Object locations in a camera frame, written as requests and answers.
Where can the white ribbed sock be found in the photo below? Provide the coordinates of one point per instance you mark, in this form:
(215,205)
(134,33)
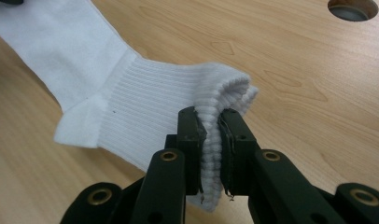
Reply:
(137,102)

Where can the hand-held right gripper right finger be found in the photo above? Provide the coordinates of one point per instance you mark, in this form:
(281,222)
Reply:
(237,149)

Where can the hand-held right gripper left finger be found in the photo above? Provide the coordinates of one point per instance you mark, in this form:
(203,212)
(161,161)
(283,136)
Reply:
(190,149)

